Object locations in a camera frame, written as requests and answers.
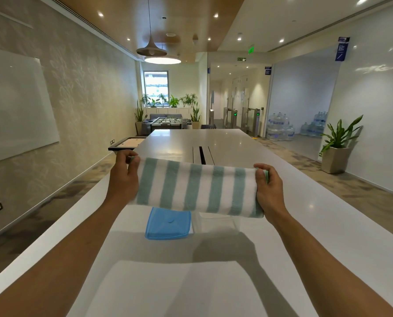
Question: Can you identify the person's left hand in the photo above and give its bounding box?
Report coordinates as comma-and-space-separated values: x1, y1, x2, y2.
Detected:
109, 151, 141, 204

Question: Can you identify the person's right hand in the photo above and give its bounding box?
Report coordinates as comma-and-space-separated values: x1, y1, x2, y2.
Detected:
253, 163, 285, 218

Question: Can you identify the green white striped towel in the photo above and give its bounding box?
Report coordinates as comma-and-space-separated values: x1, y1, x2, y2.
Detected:
130, 157, 270, 219

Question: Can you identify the person's left forearm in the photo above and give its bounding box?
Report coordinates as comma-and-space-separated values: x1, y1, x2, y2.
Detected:
0, 195, 133, 317

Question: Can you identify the person's right forearm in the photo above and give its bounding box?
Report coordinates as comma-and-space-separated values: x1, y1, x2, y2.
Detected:
264, 203, 393, 317

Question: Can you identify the wooden carrom board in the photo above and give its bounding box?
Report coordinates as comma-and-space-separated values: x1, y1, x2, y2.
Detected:
108, 136, 148, 152

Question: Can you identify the tall potted snake plant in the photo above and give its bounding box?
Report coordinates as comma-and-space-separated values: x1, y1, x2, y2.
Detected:
189, 105, 202, 130
134, 100, 148, 136

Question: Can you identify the stack of water bottles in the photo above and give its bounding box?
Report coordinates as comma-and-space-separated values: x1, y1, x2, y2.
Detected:
299, 111, 328, 138
265, 112, 296, 142

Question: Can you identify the foosball table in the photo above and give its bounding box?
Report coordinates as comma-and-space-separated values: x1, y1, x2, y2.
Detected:
142, 117, 192, 132

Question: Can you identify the turnstile gate with green light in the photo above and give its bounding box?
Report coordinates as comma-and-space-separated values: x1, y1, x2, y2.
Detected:
244, 108, 262, 135
223, 107, 239, 129

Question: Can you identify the clear plastic container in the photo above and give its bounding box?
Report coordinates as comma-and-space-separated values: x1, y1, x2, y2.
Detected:
193, 211, 242, 234

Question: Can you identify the blue plastic container lid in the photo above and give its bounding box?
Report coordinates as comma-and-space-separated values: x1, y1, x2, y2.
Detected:
145, 207, 192, 241

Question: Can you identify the white low cabinet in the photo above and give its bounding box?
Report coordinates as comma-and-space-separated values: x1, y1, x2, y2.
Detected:
143, 107, 194, 122

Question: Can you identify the row of green cabinet plants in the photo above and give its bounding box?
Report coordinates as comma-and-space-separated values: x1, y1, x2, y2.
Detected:
140, 93, 199, 109

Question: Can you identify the window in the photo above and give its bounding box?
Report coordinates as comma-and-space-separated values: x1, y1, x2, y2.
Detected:
143, 71, 169, 108

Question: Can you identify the potted plant in beige planter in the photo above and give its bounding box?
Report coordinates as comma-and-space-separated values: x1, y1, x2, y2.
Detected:
318, 115, 364, 175

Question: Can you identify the round ceiling light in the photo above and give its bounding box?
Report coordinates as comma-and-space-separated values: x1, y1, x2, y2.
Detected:
144, 53, 182, 65

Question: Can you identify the cone pendant lamp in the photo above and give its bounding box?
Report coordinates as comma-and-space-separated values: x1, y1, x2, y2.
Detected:
136, 0, 167, 58

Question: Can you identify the white wall whiteboard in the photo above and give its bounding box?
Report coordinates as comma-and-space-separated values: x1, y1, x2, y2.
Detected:
0, 46, 60, 166

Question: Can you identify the large blue wall sign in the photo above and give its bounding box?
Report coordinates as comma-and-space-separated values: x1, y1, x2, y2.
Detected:
335, 36, 350, 62

